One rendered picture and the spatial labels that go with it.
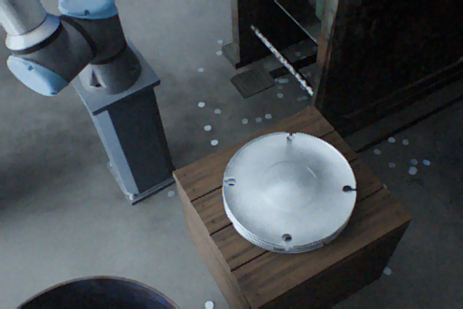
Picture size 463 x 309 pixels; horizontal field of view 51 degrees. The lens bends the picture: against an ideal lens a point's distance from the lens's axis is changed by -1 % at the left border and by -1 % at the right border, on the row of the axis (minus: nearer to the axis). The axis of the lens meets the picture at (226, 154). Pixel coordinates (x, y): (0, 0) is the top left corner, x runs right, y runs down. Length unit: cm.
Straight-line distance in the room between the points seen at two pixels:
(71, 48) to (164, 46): 96
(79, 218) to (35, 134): 40
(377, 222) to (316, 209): 14
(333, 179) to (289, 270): 23
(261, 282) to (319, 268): 12
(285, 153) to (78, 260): 71
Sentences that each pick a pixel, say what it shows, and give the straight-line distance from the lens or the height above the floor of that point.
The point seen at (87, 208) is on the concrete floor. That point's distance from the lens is 159.
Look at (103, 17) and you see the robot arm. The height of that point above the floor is 66.
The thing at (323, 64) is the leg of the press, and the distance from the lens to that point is 131.
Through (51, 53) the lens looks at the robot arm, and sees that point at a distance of 103.
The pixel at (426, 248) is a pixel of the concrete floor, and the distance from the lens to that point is 152.
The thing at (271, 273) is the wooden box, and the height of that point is 35.
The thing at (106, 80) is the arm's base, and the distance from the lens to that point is 119.
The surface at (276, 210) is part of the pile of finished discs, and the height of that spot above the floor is 39.
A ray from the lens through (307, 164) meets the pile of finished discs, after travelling 112.
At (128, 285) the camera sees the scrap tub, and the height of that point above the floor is 46.
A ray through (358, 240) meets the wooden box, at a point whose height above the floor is 35.
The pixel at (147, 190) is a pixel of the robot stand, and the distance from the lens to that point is 154.
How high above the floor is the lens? 131
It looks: 55 degrees down
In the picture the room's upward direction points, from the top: 5 degrees counter-clockwise
